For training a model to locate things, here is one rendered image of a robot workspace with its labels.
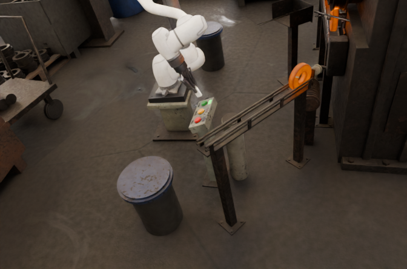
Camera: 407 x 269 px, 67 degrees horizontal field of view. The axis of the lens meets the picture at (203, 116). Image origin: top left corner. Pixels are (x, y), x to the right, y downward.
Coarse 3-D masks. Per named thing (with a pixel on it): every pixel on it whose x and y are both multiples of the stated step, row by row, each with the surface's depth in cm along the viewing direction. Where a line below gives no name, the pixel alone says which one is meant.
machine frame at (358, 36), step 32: (384, 0) 134; (352, 32) 163; (384, 32) 143; (352, 64) 159; (384, 64) 152; (352, 96) 170; (384, 96) 162; (352, 128) 184; (384, 128) 179; (352, 160) 195; (384, 160) 191
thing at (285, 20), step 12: (288, 0) 251; (300, 0) 244; (276, 12) 254; (288, 12) 258; (300, 12) 231; (312, 12) 235; (288, 24) 240; (300, 24) 237; (288, 36) 256; (288, 48) 263; (288, 60) 270; (288, 72) 278
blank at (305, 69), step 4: (300, 64) 164; (304, 64) 164; (296, 68) 163; (300, 68) 163; (304, 68) 165; (308, 68) 167; (292, 72) 164; (296, 72) 162; (300, 72) 164; (304, 72) 168; (308, 72) 169; (292, 76) 164; (296, 76) 163; (304, 76) 170; (308, 76) 171; (292, 80) 164; (296, 80) 165; (300, 80) 171; (304, 80) 170; (292, 84) 165; (296, 84) 167; (292, 88) 169
